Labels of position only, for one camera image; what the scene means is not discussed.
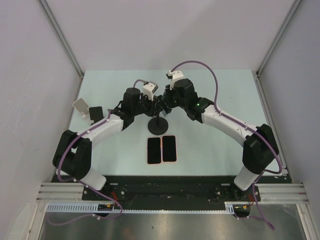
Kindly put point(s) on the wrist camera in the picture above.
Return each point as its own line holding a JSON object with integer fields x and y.
{"x": 174, "y": 76}
{"x": 149, "y": 89}

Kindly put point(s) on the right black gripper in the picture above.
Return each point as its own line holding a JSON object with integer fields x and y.
{"x": 168, "y": 98}

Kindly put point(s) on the pink case phone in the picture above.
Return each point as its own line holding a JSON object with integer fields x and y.
{"x": 154, "y": 152}
{"x": 169, "y": 149}

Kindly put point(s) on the white cable duct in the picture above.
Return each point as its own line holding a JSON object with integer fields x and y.
{"x": 106, "y": 208}

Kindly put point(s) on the grey case phone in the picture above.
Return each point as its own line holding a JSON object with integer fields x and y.
{"x": 165, "y": 113}

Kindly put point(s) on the white phone stand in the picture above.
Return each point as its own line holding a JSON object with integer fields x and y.
{"x": 82, "y": 108}

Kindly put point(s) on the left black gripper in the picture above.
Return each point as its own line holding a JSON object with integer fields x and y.
{"x": 153, "y": 107}

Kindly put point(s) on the black round-base phone stand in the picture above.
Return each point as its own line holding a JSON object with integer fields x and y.
{"x": 158, "y": 125}

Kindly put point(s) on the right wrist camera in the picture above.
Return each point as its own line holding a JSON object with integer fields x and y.
{"x": 174, "y": 76}

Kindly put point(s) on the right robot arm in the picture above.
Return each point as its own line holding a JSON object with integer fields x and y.
{"x": 258, "y": 142}

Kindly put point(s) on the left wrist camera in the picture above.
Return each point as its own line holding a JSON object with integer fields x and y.
{"x": 149, "y": 89}

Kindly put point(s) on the black square-base phone stand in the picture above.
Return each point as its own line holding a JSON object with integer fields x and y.
{"x": 96, "y": 114}

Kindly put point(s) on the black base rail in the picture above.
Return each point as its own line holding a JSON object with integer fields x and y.
{"x": 176, "y": 192}

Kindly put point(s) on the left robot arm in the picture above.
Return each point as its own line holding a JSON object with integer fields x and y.
{"x": 73, "y": 156}

